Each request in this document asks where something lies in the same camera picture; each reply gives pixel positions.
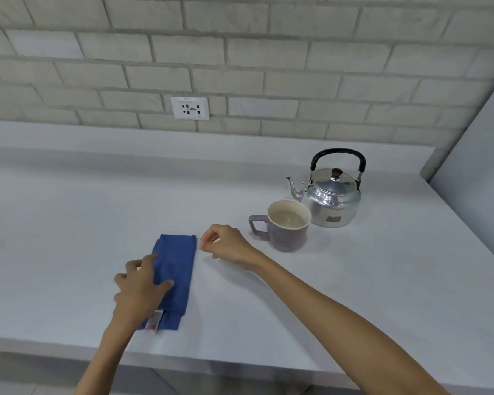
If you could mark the person's right hand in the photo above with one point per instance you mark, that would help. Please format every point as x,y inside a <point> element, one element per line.
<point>230,246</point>

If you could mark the person's left hand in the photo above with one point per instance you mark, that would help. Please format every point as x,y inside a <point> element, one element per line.
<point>138,294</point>

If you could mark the blue cloth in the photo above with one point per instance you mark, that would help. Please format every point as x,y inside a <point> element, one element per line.
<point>177,259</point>

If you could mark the person's left forearm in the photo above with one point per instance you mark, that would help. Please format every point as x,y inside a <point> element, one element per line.
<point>103,357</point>

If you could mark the person's right forearm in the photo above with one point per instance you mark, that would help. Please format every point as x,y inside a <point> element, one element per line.
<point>337,324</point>

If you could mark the white countertop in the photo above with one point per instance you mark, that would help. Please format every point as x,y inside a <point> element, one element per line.
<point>66,222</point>

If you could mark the silver kettle lid black knob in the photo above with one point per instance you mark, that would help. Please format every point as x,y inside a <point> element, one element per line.
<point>333,184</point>

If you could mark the white tall cabinet panel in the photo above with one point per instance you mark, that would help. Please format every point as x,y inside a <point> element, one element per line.
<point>481,180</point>

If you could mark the white wall power outlet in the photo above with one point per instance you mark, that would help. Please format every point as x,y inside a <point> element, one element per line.
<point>190,108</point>

